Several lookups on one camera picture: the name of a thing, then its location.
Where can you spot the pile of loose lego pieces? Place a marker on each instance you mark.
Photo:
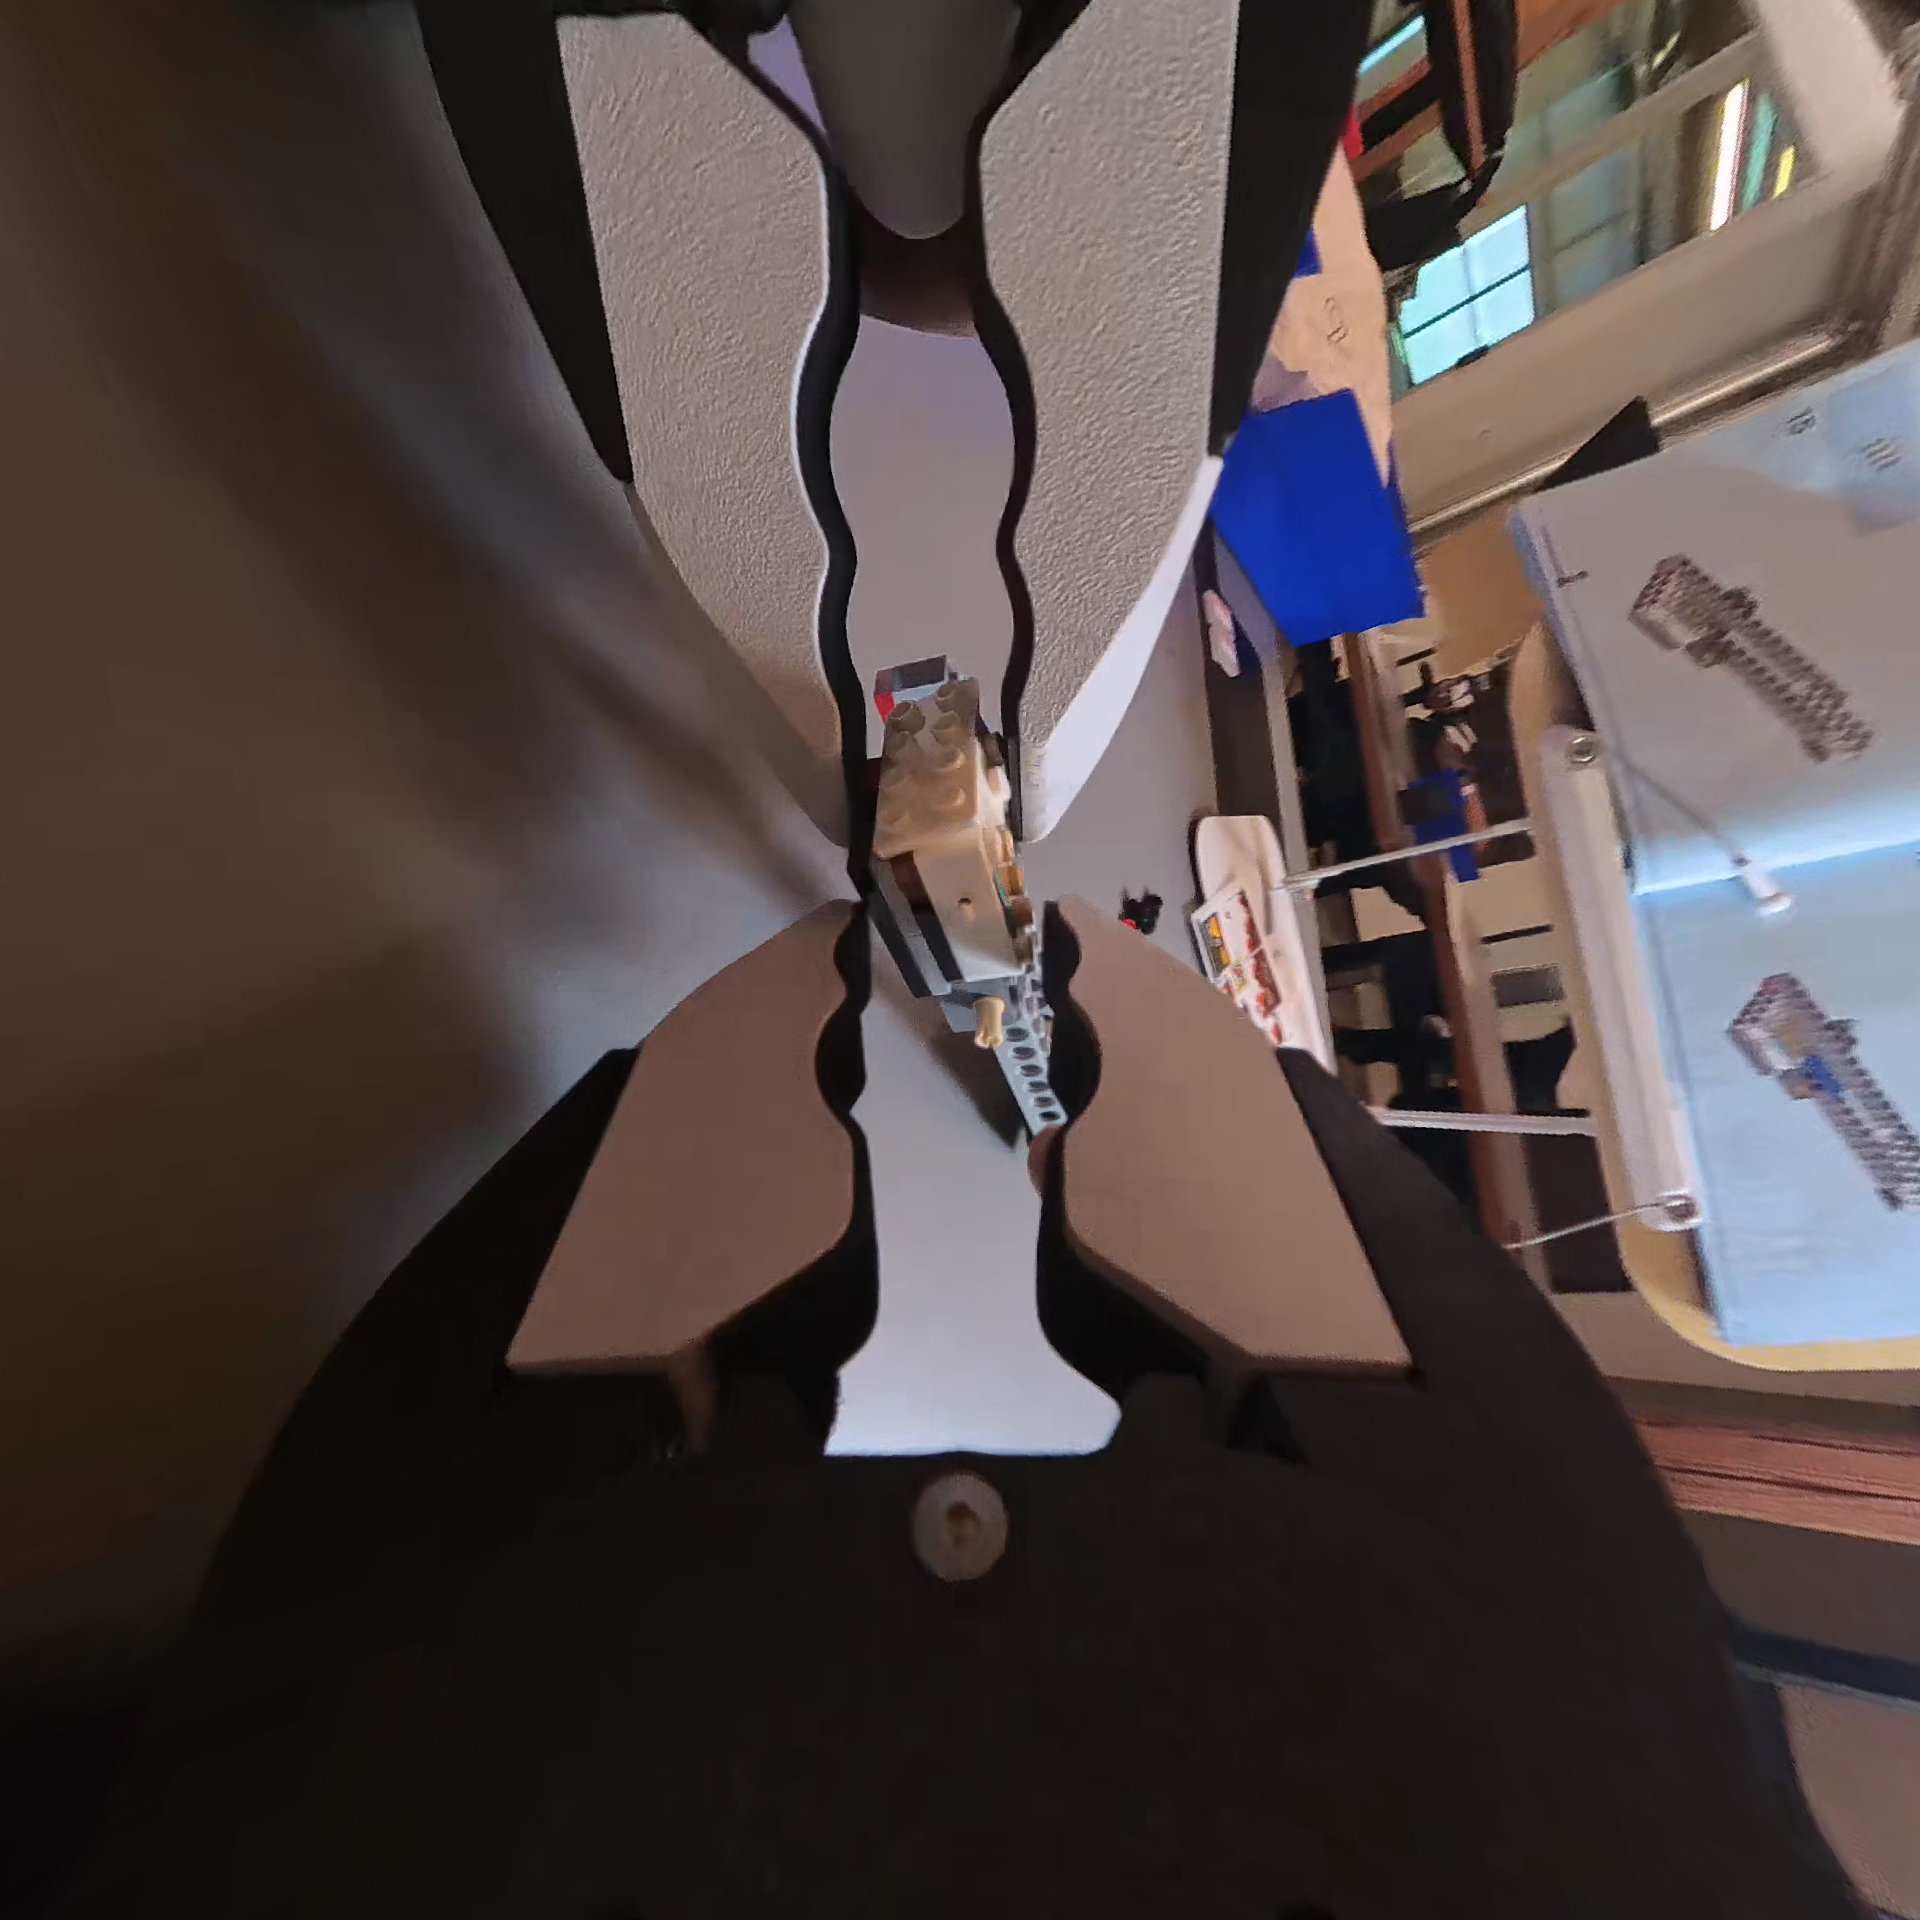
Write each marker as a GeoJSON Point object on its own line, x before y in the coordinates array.
{"type": "Point", "coordinates": [1140, 912]}

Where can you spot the blue board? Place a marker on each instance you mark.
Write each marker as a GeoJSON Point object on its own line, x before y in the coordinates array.
{"type": "Point", "coordinates": [1310, 525]}

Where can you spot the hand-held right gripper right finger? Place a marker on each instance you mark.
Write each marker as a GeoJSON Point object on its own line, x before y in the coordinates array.
{"type": "Point", "coordinates": [1215, 1186]}

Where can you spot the grey and tan lego build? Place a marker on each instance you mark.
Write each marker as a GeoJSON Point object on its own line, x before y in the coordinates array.
{"type": "Point", "coordinates": [943, 841]}

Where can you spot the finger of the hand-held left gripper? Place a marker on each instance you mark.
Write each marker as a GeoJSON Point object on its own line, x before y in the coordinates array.
{"type": "Point", "coordinates": [1119, 301]}
{"type": "Point", "coordinates": [703, 375]}

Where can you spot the lego instruction booklet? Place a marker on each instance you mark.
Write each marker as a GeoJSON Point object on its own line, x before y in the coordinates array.
{"type": "Point", "coordinates": [1723, 930]}

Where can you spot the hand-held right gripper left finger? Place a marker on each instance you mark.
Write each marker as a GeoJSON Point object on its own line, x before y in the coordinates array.
{"type": "Point", "coordinates": [693, 1186]}

